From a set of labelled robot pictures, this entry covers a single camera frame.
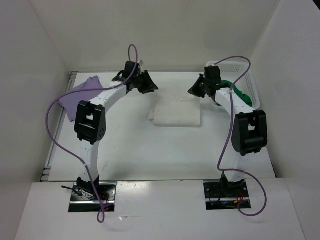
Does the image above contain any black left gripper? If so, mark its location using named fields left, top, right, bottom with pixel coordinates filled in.
left=133, top=70, right=159, bottom=95

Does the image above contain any green t shirt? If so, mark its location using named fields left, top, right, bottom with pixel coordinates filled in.
left=221, top=80, right=253, bottom=107

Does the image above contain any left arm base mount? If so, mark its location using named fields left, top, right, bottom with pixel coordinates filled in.
left=68, top=182, right=117, bottom=213

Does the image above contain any purple t shirt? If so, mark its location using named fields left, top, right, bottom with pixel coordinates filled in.
left=58, top=76, right=103, bottom=122

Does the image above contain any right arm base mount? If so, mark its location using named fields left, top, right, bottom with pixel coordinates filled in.
left=203, top=180, right=252, bottom=211

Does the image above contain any white plastic laundry basket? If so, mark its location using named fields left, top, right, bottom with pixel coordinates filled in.
left=217, top=58, right=261, bottom=110

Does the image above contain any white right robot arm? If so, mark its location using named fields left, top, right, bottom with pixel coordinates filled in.
left=188, top=65, right=268, bottom=197

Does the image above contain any white t shirt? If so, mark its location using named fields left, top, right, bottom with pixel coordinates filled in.
left=148, top=92, right=201, bottom=128

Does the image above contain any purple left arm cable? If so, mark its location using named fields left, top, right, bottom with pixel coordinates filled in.
left=45, top=44, right=141, bottom=224

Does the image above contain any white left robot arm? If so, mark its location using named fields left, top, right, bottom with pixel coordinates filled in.
left=74, top=61, right=159, bottom=200

